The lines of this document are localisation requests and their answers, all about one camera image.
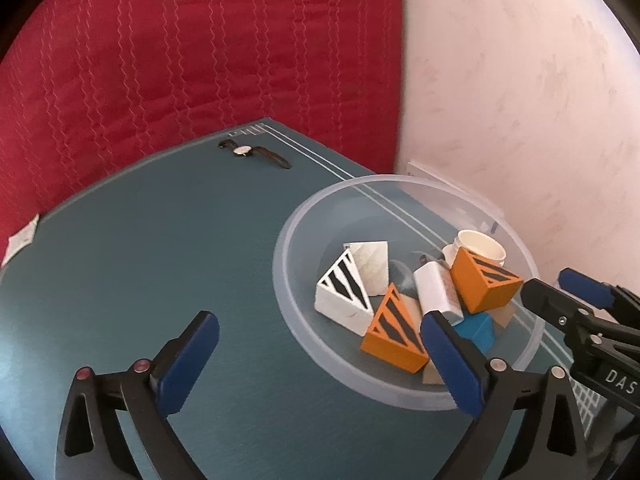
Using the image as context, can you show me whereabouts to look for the orange triangular striped block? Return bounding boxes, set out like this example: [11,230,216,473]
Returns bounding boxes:
[450,248,523,314]

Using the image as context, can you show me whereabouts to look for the blue block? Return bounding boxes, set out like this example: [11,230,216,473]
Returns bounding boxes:
[454,312,496,354]

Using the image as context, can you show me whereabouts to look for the orange triangular block front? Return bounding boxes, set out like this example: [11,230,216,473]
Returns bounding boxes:
[360,284,430,374]

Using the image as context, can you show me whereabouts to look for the white cup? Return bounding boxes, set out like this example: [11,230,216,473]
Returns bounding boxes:
[442,230,506,268]

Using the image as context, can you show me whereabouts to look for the white cylinder block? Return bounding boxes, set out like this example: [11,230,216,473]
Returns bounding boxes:
[413,261,464,326]

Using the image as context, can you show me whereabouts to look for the white paper tag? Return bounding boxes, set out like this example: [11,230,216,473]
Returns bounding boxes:
[1,214,40,266]

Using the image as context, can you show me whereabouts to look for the white triangular striped block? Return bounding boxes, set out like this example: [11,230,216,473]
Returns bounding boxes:
[314,248,374,337]

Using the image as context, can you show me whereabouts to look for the white wedge block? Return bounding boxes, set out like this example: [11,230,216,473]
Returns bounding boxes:
[344,240,390,296]

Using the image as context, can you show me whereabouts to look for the clear plastic bowl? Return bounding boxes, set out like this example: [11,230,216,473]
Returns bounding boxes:
[272,176,539,412]

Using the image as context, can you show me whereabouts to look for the red quilted sofa cover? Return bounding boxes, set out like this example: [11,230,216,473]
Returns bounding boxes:
[1,0,402,237]

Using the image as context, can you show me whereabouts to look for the wristwatch with dark strap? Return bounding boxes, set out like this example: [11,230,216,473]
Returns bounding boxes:
[218,138,292,169]

